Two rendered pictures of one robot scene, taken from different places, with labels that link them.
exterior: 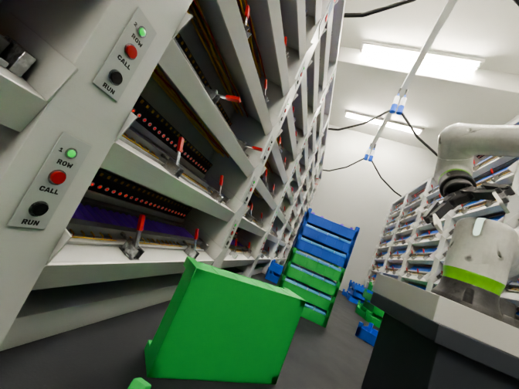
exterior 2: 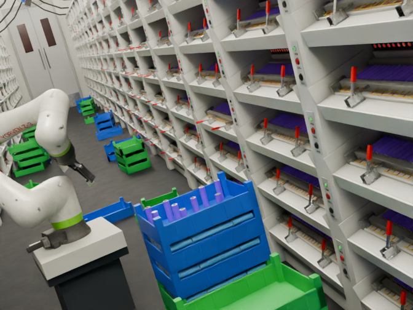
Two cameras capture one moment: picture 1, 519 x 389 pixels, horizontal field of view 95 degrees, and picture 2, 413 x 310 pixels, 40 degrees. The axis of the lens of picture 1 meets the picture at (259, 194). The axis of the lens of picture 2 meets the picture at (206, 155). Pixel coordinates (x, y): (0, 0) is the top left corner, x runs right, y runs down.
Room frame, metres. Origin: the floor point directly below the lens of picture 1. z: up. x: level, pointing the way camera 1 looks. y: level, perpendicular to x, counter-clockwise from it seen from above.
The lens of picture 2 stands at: (2.81, -1.15, 1.02)
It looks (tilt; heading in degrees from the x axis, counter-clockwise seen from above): 13 degrees down; 151
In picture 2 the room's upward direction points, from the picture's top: 15 degrees counter-clockwise
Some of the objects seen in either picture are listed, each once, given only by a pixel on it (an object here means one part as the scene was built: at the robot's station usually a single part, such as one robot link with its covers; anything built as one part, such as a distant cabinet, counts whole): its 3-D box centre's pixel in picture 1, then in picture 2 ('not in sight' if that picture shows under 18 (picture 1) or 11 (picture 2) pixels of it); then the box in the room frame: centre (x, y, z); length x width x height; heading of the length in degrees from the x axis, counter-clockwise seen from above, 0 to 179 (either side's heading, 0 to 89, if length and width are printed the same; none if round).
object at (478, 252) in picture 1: (479, 254); (58, 202); (0.64, -0.63, 0.49); 0.16 x 0.13 x 0.19; 123
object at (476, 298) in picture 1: (483, 303); (58, 235); (0.65, -0.68, 0.37); 0.26 x 0.15 x 0.06; 94
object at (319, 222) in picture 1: (327, 225); (194, 206); (1.42, -0.45, 0.52); 0.30 x 0.20 x 0.08; 82
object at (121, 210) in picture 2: not in sight; (106, 213); (-0.47, -0.12, 0.04); 0.30 x 0.20 x 0.08; 83
